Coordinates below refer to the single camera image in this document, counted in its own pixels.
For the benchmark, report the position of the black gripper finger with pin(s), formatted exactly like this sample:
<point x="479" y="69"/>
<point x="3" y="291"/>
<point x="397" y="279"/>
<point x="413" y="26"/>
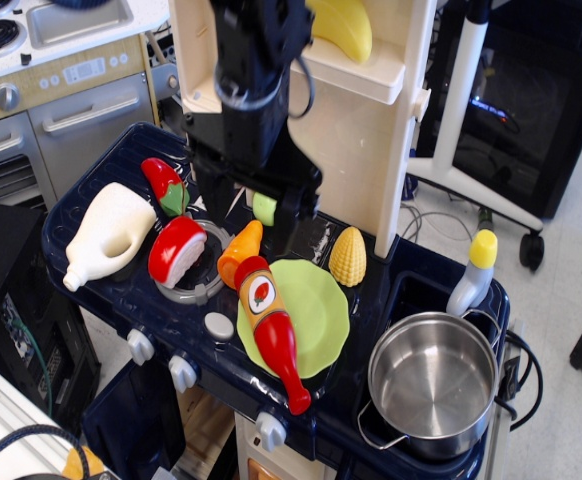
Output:
<point x="291" y="210"/>
<point x="217" y="186"/>

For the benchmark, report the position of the grey middle stove knob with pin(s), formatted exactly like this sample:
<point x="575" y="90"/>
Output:
<point x="183" y="374"/>

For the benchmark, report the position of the yellow toy banana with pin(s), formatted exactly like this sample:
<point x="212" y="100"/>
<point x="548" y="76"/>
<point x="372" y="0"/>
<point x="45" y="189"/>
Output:
<point x="346" y="24"/>

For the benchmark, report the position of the wooden grey toy kitchen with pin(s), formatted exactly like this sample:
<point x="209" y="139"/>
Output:
<point x="71" y="81"/>

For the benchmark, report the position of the grey stove knob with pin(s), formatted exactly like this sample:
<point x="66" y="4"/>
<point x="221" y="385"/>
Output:
<point x="140" y="347"/>
<point x="183" y="374"/>
<point x="271" y="431"/>

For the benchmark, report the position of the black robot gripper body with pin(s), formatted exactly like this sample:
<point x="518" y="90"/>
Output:
<point x="257" y="142"/>

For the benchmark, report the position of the stainless steel pot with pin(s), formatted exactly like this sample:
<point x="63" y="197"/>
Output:
<point x="433" y="378"/>

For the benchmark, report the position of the white toy jug bottle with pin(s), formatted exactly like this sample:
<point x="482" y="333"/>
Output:
<point x="111" y="233"/>

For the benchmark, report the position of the yellow object at bottom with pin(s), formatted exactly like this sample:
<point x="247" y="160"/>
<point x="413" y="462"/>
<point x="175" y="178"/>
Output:
<point x="73" y="467"/>

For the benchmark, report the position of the grey right stove knob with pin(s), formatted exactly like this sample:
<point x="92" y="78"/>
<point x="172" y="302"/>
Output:
<point x="271" y="431"/>

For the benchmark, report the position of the white rolling stand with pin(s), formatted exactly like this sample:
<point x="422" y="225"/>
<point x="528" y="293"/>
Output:
<point x="446" y="167"/>

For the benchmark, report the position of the grey round button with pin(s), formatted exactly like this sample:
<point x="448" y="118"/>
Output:
<point x="219" y="326"/>

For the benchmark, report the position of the yellow toy corn cob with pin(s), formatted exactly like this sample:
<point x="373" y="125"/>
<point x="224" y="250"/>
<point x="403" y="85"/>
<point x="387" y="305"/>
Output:
<point x="348" y="259"/>

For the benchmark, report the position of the red toy ketchup bottle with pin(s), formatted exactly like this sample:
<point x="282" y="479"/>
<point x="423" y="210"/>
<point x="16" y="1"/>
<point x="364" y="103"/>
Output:
<point x="272" y="328"/>

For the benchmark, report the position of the orange toy carrot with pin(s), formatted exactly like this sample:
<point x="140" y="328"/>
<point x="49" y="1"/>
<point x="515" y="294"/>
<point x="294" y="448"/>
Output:
<point x="242" y="246"/>

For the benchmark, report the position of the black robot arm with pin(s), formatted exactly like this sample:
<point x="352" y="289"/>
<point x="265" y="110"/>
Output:
<point x="257" y="42"/>

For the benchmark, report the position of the cream toy kitchen shelf tower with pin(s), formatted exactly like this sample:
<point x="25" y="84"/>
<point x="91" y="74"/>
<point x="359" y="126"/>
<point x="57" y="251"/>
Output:
<point x="354" y="121"/>

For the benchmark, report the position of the green toy apple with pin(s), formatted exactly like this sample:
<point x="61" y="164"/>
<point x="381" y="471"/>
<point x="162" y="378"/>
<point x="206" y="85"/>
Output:
<point x="264" y="209"/>

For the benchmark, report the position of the red and white toy sushi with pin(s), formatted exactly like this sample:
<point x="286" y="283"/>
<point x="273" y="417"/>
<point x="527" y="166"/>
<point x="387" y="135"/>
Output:
<point x="177" y="247"/>

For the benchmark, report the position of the grey toy stove burner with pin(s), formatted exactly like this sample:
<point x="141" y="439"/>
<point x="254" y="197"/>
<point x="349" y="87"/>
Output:
<point x="202" y="281"/>

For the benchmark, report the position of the red toy chili pepper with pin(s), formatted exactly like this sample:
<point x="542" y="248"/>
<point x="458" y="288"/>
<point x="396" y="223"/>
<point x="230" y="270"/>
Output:
<point x="168" y="187"/>

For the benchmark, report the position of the black computer case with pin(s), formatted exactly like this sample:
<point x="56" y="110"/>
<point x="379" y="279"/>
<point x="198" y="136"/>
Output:
<point x="45" y="348"/>

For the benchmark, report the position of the dark blue toy kitchen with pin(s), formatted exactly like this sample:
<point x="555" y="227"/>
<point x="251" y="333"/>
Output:
<point x="342" y="429"/>

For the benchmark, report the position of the light green toy plate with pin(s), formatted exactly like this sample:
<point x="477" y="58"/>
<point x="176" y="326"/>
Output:
<point x="317" y="307"/>

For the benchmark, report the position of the grey left stove knob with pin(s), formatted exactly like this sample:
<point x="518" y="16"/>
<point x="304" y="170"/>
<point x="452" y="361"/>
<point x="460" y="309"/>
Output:
<point x="140" y="347"/>

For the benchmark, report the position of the grey bottle with yellow cap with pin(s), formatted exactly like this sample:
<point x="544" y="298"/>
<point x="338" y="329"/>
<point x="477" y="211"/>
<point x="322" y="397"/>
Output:
<point x="474" y="284"/>

